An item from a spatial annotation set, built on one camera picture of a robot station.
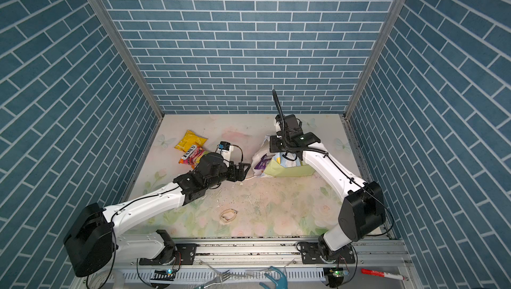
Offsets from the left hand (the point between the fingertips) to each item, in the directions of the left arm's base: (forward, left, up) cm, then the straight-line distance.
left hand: (244, 165), depth 80 cm
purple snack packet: (+5, -7, -8) cm, 12 cm away
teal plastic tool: (-38, -14, -15) cm, 43 cm away
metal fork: (-36, +6, -16) cm, 40 cm away
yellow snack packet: (+24, +31, -13) cm, 41 cm away
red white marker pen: (-36, -50, -14) cm, 64 cm away
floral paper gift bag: (+4, -10, -6) cm, 13 cm away
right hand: (+10, -11, +4) cm, 15 cm away
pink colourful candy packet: (+12, +26, -12) cm, 31 cm away
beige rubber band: (-13, +8, -16) cm, 22 cm away
